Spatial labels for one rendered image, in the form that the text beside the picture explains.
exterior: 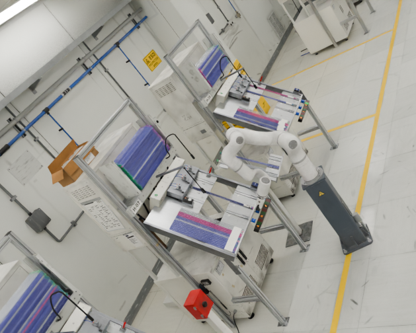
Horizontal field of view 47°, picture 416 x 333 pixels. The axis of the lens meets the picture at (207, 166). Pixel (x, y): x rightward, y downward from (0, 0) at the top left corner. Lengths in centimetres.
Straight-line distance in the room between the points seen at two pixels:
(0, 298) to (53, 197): 200
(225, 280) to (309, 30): 497
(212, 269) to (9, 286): 145
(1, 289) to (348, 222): 245
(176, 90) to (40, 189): 161
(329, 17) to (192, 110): 366
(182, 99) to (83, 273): 195
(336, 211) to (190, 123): 174
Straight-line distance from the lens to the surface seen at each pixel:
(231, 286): 382
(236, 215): 363
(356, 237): 390
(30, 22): 553
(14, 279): 309
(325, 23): 772
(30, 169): 482
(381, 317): 344
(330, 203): 368
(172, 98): 458
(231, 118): 445
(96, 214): 372
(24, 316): 290
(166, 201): 366
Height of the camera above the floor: 251
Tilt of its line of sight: 21 degrees down
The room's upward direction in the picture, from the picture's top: 39 degrees counter-clockwise
